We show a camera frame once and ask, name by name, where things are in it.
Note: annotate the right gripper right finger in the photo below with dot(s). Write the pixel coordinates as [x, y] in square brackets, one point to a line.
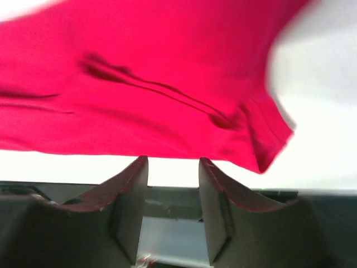
[246, 229]

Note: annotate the red polo shirt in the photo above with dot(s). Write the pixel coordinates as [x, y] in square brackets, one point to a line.
[175, 79]

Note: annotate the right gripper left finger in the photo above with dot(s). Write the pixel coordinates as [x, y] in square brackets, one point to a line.
[98, 228]

